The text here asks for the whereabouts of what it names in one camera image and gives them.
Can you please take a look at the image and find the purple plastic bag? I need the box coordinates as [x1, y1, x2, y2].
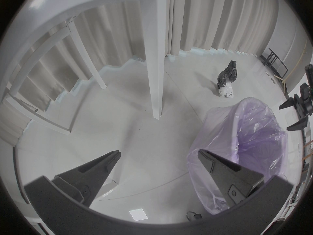
[187, 96, 288, 215]

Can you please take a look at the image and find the black small table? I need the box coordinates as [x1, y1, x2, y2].
[260, 47, 289, 80]

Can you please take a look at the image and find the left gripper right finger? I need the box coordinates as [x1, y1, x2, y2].
[198, 149, 265, 209]

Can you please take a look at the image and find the white printed wrapper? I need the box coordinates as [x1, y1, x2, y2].
[218, 82, 235, 99]

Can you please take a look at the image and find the crumpled black plastic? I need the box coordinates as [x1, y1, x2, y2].
[217, 60, 238, 87]

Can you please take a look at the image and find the white trash bin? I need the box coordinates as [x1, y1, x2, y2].
[196, 102, 287, 215]

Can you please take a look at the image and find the white curtain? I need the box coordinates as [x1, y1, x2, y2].
[0, 0, 148, 146]
[167, 0, 280, 57]

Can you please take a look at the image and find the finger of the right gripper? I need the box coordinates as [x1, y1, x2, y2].
[279, 97, 298, 110]
[286, 118, 308, 132]

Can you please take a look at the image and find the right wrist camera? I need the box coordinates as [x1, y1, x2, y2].
[299, 82, 311, 99]

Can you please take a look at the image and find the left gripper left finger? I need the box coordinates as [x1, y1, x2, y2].
[52, 150, 122, 207]

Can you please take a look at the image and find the black cable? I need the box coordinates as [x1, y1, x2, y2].
[186, 211, 202, 222]

